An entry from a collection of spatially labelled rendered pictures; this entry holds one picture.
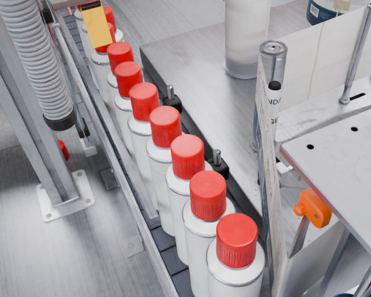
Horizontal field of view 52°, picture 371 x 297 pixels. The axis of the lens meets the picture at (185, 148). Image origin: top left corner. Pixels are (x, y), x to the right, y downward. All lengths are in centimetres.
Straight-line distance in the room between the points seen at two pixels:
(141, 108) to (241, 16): 35
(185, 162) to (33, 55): 17
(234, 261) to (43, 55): 25
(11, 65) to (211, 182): 29
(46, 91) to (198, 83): 45
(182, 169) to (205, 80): 45
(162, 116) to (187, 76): 41
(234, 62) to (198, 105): 12
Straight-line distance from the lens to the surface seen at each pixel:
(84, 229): 65
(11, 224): 70
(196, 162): 37
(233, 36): 76
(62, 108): 42
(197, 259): 41
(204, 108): 73
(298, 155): 29
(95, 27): 57
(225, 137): 67
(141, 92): 44
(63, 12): 117
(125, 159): 54
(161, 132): 40
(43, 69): 39
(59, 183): 66
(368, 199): 27
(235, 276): 34
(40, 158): 61
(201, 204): 34
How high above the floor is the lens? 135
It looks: 46 degrees down
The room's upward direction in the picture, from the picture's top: 5 degrees counter-clockwise
